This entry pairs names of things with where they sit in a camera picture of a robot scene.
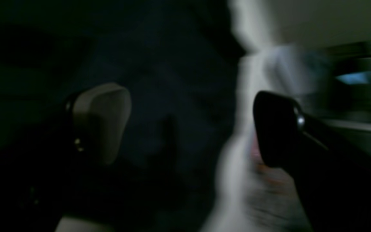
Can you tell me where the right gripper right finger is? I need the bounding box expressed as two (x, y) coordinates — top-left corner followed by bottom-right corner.
(253, 91), (371, 232)

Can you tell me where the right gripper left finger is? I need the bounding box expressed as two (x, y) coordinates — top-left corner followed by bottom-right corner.
(0, 82), (132, 232)

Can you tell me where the black T-shirt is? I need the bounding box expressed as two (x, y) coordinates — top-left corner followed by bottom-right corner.
(0, 0), (245, 232)

